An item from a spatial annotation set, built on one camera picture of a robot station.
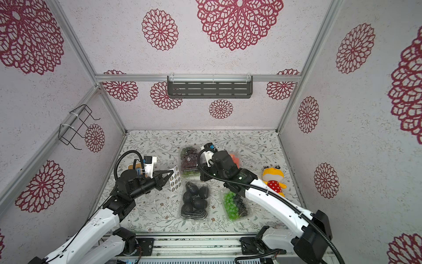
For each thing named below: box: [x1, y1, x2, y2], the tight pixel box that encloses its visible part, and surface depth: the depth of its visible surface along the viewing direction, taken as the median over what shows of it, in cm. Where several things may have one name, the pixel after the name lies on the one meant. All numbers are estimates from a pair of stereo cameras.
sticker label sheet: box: [169, 165, 182, 193], surface depth 77 cm
